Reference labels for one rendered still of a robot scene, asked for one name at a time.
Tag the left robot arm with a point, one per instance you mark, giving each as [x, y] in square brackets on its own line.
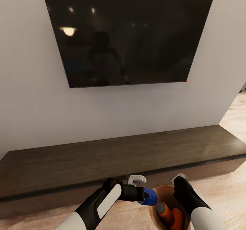
[91, 212]

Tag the wall mounted tv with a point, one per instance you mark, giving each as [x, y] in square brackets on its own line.
[127, 42]

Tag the cabinet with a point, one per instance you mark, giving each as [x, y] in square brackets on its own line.
[39, 179]

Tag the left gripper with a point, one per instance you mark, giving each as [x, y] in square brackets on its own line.
[136, 194]

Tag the trash can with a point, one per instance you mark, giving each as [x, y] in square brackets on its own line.
[165, 195]

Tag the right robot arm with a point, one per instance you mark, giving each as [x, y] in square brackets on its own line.
[202, 217]

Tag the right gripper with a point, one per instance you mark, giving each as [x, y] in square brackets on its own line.
[175, 195]

